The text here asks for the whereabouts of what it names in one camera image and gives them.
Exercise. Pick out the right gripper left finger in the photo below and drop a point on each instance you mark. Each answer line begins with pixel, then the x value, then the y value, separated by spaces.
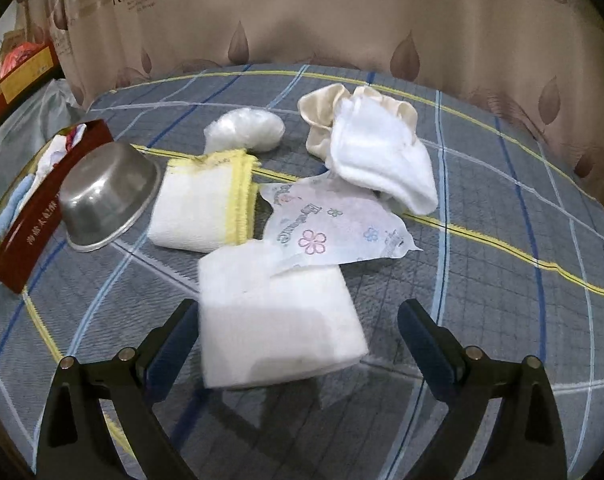
pixel 166 348

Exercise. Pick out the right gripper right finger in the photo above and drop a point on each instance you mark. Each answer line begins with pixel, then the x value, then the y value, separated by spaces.
pixel 438 355

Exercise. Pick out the white foam sponge block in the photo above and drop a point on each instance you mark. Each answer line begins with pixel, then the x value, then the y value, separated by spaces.
pixel 260 326

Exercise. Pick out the yellow edged white cloth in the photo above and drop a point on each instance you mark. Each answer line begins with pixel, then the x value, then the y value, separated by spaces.
pixel 205 203

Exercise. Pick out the floral tissue packet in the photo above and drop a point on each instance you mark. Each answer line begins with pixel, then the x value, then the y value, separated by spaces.
pixel 326 221

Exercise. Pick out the white sock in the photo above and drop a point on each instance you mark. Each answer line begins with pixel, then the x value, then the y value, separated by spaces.
pixel 374 145

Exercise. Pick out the white plastic bag ball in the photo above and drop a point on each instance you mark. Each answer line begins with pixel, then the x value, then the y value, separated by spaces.
pixel 257 131

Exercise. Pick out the light blue fluffy towel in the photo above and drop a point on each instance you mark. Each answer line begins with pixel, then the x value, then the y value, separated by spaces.
pixel 10 210

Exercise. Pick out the grey plaid bed sheet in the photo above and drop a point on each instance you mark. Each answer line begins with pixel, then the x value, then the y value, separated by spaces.
pixel 513 262

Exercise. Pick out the red gold tin box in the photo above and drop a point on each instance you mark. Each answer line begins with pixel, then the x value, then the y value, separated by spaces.
pixel 38 214

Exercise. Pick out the steel bowl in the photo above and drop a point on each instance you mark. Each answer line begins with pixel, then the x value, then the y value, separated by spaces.
pixel 105 193

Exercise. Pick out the cream satin scrunchie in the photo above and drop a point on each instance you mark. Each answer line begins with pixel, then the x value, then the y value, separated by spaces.
pixel 317 109

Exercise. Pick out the red box with yellow label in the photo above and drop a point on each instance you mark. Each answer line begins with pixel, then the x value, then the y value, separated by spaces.
pixel 40 65

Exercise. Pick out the red plastic bag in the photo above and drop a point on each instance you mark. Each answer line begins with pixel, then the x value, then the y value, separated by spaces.
pixel 16 57

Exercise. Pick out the beige leaf print curtain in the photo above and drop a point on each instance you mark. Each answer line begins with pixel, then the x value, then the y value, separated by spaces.
pixel 537 63

